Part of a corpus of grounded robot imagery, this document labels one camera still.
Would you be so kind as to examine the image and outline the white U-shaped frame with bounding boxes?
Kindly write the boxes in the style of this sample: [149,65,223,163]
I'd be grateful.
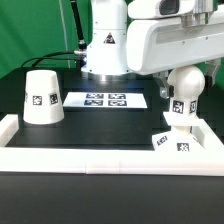
[0,114,224,176]

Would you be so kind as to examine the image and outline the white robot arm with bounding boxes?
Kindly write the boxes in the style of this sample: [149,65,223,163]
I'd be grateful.
[82,0,224,98]

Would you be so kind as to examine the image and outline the white conical lamp shade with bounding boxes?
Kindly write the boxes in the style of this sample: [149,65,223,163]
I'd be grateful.
[23,70,64,125]

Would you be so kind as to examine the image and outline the black cable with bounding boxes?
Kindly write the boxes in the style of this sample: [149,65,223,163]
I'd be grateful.
[20,50,83,69]

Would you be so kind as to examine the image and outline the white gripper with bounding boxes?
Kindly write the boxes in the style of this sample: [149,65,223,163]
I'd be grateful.
[126,0,224,99]

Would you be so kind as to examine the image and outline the white lamp base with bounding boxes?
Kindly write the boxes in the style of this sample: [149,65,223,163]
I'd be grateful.
[152,112,204,152]

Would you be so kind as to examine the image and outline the white marker sheet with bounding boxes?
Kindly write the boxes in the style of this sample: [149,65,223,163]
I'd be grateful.
[63,92,147,109]

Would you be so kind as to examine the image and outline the black hose with connector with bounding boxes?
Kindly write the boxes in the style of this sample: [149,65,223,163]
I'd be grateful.
[69,0,89,56]

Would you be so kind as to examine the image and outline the white lamp bulb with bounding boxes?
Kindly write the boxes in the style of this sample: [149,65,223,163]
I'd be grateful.
[164,66,205,126]

